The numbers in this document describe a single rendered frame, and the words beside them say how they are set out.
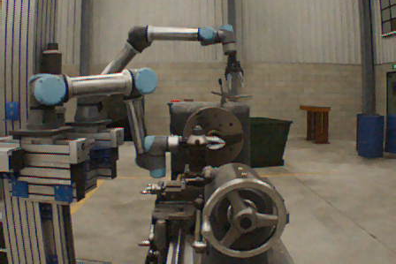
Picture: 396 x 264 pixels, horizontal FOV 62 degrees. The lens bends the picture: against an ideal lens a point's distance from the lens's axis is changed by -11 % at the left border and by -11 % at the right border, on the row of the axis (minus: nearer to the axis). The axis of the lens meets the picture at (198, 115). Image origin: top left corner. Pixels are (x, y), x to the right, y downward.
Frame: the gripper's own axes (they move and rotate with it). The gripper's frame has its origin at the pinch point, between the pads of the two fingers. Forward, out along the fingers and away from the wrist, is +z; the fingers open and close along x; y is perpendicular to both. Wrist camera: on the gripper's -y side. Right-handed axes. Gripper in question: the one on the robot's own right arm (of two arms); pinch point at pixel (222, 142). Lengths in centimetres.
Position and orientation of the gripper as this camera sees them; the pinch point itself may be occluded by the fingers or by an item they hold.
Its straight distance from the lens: 169.7
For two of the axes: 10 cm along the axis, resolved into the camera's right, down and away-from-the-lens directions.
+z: 10.0, -0.1, 0.0
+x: -0.1, -10.0, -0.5
